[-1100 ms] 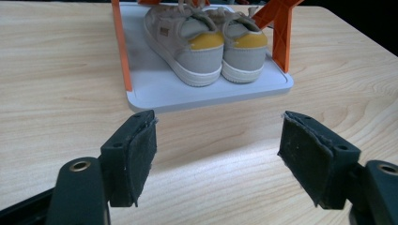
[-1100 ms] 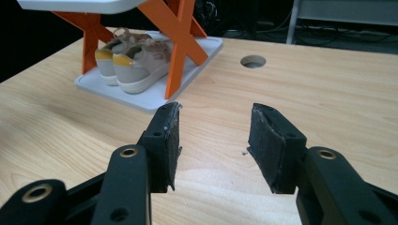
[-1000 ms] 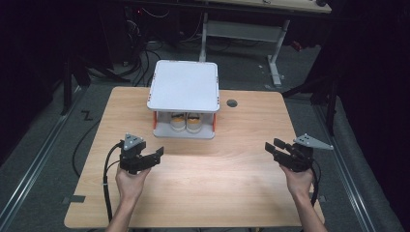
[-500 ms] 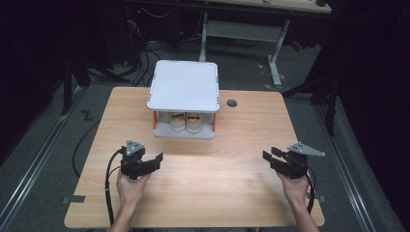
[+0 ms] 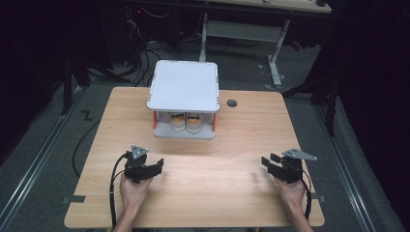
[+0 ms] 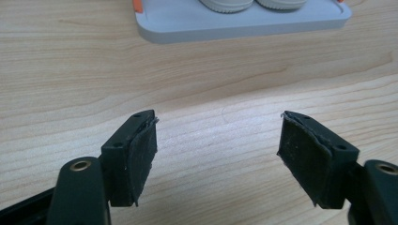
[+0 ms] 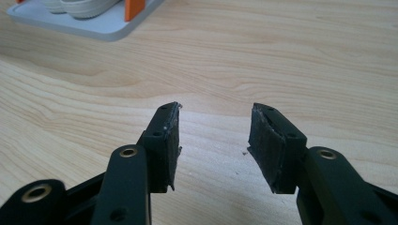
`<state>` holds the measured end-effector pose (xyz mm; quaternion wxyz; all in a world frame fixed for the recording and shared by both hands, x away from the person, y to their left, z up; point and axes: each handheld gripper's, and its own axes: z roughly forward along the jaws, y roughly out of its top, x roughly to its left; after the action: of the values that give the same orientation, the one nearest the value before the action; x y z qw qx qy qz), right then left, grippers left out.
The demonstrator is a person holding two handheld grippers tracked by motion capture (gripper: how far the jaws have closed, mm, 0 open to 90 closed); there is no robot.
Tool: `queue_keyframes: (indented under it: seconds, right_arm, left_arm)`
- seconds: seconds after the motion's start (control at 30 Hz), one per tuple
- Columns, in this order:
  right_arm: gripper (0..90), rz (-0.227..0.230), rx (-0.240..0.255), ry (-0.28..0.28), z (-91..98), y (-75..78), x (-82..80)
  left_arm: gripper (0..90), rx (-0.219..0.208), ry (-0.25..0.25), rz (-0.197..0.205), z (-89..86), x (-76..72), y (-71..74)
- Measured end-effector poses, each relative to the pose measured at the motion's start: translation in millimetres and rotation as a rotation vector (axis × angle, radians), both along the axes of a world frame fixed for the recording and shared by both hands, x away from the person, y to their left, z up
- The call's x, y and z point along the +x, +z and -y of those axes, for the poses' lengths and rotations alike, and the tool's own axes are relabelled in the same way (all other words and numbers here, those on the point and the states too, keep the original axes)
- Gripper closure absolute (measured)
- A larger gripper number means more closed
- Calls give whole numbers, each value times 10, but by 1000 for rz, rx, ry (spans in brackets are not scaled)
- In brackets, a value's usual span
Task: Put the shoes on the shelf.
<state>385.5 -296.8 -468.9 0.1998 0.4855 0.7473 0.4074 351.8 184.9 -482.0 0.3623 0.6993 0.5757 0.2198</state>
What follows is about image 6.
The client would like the grey two-tier shoe rack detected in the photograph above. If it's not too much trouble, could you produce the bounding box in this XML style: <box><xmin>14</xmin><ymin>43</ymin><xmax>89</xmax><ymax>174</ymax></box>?
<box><xmin>132</xmin><ymin>0</ymin><xmax>353</xmax><ymax>45</ymax></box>

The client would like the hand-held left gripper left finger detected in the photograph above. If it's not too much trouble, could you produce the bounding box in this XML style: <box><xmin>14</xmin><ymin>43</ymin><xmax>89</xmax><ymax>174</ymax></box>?
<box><xmin>100</xmin><ymin>109</ymin><xmax>160</xmax><ymax>208</ymax></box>

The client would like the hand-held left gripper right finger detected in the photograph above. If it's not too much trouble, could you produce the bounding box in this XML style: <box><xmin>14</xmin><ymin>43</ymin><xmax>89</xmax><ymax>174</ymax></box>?
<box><xmin>276</xmin><ymin>110</ymin><xmax>360</xmax><ymax>210</ymax></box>

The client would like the white grey child sneaker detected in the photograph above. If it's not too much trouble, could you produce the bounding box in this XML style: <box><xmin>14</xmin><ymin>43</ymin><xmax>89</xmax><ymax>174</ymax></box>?
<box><xmin>254</xmin><ymin>0</ymin><xmax>308</xmax><ymax>10</ymax></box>
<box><xmin>198</xmin><ymin>0</ymin><xmax>254</xmax><ymax>14</ymax></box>

